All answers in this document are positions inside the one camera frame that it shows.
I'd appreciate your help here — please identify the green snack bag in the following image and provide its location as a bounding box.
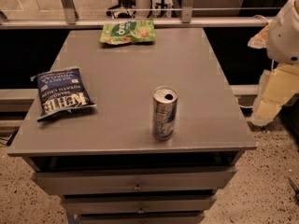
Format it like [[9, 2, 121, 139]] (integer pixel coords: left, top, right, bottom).
[[100, 19, 156, 45]]

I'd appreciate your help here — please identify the grey drawer cabinet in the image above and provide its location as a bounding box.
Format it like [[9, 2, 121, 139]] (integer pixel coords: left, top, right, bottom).
[[7, 27, 258, 224]]

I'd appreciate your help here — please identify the blue kettle chips bag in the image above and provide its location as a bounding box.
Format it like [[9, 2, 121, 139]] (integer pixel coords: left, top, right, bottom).
[[32, 67, 95, 122]]

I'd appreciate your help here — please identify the middle grey drawer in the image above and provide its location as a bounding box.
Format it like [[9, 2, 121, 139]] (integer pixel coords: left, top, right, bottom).
[[62, 193, 216, 215]]

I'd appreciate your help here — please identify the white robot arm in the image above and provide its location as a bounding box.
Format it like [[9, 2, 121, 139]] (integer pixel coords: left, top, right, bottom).
[[267, 0, 299, 64]]

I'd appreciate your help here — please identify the yellow foam padding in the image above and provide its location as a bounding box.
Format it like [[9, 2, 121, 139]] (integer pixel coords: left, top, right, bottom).
[[248, 25, 299, 126]]

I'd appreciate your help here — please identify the grey metal railing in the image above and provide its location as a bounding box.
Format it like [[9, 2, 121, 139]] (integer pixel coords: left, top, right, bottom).
[[0, 0, 279, 30]]

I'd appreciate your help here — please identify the bottom grey drawer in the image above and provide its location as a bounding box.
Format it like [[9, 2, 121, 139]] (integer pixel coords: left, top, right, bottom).
[[78, 213, 205, 224]]

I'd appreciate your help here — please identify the silver blue redbull can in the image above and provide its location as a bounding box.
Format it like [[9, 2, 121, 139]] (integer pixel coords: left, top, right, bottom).
[[152, 86, 178, 140]]

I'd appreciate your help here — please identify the grey drawer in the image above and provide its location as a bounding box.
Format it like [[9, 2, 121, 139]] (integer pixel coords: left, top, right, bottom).
[[62, 193, 216, 215], [78, 213, 205, 224], [32, 166, 236, 195]]

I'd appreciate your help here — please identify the top grey drawer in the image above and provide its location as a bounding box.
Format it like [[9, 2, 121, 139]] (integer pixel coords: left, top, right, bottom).
[[32, 166, 236, 195]]

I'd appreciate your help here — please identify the black office chair base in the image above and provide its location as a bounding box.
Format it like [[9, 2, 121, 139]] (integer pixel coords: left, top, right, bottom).
[[106, 0, 135, 19]]

